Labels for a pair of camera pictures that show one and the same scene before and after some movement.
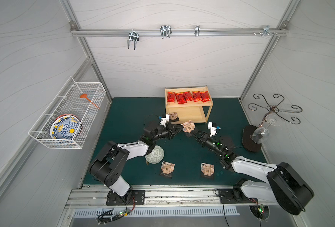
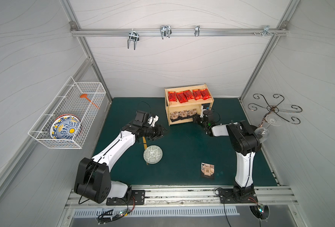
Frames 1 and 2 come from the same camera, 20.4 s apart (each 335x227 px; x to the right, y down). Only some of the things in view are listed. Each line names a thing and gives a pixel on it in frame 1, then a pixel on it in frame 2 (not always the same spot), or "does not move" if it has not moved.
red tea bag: (188, 96) does not move
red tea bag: (180, 98) does not move
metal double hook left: (133, 36) does not move
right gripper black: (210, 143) -> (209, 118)
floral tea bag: (188, 126) -> (183, 113)
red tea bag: (197, 96) does not move
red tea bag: (171, 96) does not move
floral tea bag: (167, 168) -> (192, 112)
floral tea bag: (173, 117) does not move
